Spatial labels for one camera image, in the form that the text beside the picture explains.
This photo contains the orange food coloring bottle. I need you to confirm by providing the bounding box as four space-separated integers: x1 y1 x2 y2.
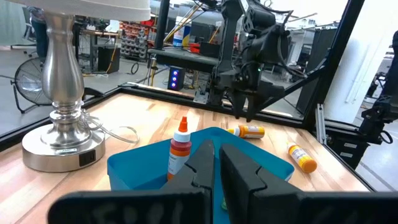
226 124 266 139

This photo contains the black box with LEDs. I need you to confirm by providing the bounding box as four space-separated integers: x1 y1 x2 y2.
167 65 187 92

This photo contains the silver lamp with white shade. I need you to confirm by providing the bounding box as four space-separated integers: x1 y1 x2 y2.
6 0 152 174

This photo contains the red-orange food coloring bottle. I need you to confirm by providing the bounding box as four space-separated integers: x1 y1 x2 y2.
167 116 193 182

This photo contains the blue and yellow box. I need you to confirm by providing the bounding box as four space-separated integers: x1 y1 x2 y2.
172 17 192 47

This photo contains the black cabinet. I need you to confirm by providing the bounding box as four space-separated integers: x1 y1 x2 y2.
323 127 371 170

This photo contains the dark gray side table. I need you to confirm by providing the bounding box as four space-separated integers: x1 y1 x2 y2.
147 47 220 74

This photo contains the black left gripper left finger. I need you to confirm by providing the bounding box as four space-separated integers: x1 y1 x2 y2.
47 139 216 224

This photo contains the person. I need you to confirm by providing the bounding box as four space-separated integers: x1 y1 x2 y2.
26 6 50 58

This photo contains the silver metal bracket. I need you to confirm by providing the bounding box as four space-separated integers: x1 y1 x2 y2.
315 103 327 141

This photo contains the black speaker box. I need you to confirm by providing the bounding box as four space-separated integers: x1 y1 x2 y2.
97 45 121 75

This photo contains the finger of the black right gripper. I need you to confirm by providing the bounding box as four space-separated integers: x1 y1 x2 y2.
246 80 286 123
208 70 247 120

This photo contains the black floor fan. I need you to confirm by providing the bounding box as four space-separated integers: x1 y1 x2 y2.
11 57 53 114

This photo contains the shelf with parts bins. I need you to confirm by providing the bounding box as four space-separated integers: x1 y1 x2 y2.
119 21 156 60

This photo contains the teal plastic bin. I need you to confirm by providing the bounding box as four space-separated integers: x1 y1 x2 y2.
106 126 295 224

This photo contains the black metal pole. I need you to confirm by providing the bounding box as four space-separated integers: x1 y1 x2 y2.
154 0 171 50

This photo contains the clear lamp cord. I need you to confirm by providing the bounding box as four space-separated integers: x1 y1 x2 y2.
79 108 141 146

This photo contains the yellow food coloring bottle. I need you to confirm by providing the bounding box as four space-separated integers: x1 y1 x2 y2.
285 141 318 174

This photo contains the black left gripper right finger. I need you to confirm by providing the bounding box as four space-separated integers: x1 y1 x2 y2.
219 144 398 224

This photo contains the black aluminium table frame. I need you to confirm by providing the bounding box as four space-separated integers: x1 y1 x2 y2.
0 0 398 192

